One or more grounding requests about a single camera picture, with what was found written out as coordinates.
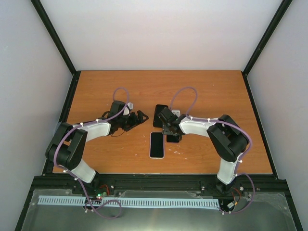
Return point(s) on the black phone case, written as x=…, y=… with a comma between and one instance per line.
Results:
x=157, y=123

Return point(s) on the metal base plate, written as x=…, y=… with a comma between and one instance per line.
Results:
x=265, y=212

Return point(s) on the red-edged black phone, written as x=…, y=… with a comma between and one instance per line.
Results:
x=172, y=139

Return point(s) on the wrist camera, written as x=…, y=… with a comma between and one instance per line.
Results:
x=128, y=109
x=168, y=116

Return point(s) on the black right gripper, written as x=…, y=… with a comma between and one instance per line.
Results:
x=166, y=131

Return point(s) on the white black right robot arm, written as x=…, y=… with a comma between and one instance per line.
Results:
x=230, y=141

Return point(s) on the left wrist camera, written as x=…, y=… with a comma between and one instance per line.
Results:
x=128, y=109

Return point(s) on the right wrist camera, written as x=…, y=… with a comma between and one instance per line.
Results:
x=168, y=116

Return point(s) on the right black frame post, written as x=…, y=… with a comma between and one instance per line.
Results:
x=278, y=16

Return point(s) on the left black frame post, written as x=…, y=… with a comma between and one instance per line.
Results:
x=75, y=75

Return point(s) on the black frame post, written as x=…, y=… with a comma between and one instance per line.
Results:
x=75, y=75
x=278, y=16

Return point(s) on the light blue cable duct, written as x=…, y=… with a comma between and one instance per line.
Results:
x=130, y=202

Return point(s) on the black aluminium frame rail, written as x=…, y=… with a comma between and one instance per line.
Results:
x=204, y=185

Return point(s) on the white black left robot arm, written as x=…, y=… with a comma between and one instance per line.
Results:
x=67, y=145

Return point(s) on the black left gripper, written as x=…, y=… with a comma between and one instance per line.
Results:
x=134, y=122

